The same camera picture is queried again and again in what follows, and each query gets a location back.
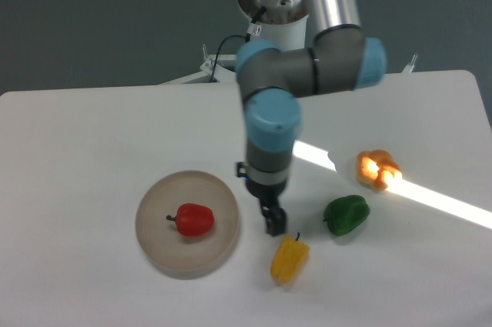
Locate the green bell pepper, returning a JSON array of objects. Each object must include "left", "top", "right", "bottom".
[{"left": 323, "top": 195, "right": 371, "bottom": 236}]

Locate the yellow bell pepper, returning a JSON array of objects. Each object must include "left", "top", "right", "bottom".
[{"left": 270, "top": 232, "right": 311, "bottom": 284}]

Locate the beige round plate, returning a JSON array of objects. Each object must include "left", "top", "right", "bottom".
[{"left": 135, "top": 170, "right": 240, "bottom": 279}]

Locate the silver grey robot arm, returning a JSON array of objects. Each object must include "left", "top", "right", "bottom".
[{"left": 234, "top": 0, "right": 387, "bottom": 236}]

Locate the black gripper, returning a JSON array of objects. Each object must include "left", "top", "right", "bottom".
[{"left": 235, "top": 162, "right": 288, "bottom": 235}]

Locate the black cable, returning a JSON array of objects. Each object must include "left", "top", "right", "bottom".
[{"left": 210, "top": 3, "right": 270, "bottom": 84}]

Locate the red bell pepper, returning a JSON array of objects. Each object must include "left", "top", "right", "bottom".
[{"left": 166, "top": 203, "right": 214, "bottom": 237}]

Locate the orange bell pepper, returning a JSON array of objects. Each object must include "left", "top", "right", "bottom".
[{"left": 355, "top": 149, "right": 403, "bottom": 191}]

